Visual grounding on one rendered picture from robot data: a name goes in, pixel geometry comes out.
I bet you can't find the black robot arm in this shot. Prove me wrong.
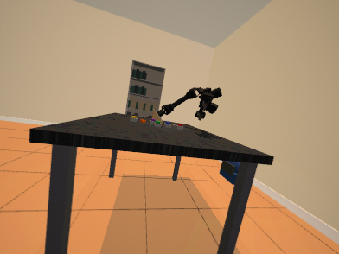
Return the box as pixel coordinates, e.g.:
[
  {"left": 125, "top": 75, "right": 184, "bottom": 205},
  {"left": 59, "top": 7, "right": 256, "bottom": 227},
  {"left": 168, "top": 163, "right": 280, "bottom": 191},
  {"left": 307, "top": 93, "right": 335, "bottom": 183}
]
[{"left": 157, "top": 87, "right": 222, "bottom": 117}]

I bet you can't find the green button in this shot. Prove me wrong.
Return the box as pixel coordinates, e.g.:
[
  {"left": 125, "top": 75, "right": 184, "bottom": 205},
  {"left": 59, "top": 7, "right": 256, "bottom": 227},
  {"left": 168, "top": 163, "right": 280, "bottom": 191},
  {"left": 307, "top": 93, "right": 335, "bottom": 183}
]
[{"left": 154, "top": 121, "right": 162, "bottom": 127}]

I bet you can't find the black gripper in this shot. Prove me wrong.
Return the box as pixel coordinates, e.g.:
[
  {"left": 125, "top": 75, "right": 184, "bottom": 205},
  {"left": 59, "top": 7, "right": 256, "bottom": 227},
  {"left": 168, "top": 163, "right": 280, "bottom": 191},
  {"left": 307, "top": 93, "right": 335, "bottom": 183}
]
[{"left": 195, "top": 92, "right": 214, "bottom": 121}]

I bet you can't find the yellow square button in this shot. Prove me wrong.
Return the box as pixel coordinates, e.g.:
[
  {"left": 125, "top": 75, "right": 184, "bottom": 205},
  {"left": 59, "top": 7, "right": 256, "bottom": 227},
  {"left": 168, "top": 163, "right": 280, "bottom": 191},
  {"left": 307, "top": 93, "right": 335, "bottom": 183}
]
[{"left": 130, "top": 116, "right": 138, "bottom": 122}]

